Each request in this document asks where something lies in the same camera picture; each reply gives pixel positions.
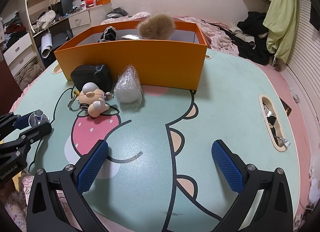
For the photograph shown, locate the brown playing card box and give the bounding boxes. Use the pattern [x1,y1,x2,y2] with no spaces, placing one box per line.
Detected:
[121,34,142,40]

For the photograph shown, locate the plastic white object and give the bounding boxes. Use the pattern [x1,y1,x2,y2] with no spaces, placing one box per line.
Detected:
[113,66,143,106]

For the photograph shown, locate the big-head doll figurine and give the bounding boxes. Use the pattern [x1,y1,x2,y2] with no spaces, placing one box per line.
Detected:
[79,82,113,118]

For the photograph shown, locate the phone on bed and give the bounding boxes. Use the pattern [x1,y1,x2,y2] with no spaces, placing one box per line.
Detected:
[280,99,292,116]

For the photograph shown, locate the white shelf cabinet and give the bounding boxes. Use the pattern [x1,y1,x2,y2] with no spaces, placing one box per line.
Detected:
[1,0,55,77]

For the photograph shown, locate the black lace-trimmed cloth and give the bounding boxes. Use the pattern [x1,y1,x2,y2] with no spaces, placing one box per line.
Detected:
[99,26,117,42]

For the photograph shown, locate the orange cardboard box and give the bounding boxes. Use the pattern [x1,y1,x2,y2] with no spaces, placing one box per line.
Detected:
[54,21,207,90]

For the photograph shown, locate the small glass bottle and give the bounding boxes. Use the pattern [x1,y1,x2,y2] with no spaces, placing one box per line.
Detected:
[29,109,50,127]

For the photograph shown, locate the black cube pouch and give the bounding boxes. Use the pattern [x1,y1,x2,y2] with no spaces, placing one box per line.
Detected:
[71,64,113,92]

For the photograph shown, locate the black cable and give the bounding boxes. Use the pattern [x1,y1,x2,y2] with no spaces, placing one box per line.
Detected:
[26,85,81,173]

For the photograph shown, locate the brown fluffy pompom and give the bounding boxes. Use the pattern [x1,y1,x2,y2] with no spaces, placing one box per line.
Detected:
[137,12,176,40]

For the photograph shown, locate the white drawer desk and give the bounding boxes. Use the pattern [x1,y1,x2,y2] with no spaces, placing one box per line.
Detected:
[29,3,112,37]

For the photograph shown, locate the foil wrappers in slot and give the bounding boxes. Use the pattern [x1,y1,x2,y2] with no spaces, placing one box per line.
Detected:
[263,103,291,150]

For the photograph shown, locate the pink floral quilt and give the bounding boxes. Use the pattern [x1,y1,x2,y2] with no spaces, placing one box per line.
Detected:
[1,169,82,231]

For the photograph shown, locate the black clothes pile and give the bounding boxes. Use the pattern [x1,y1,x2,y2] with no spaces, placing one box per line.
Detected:
[221,11,273,66]

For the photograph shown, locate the green hanging garment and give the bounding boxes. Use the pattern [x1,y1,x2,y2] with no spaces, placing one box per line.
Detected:
[263,0,298,63]

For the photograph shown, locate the pink crumpled blanket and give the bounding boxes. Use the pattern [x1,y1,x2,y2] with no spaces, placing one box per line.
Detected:
[100,11,239,56]

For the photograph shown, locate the white rolled paper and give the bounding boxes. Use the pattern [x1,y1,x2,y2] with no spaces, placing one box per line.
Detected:
[41,32,53,58]

